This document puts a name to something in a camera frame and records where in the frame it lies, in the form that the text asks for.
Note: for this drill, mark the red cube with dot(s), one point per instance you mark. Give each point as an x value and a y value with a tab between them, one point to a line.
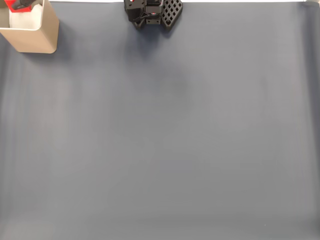
25	10

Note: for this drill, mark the tan cardboard box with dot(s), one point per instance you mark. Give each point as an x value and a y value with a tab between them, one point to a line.
37	41

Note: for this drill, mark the white padding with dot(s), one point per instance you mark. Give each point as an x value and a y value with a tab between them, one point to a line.
30	20

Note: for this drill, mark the dark blue table mat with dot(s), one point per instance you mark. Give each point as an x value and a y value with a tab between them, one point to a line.
175	150

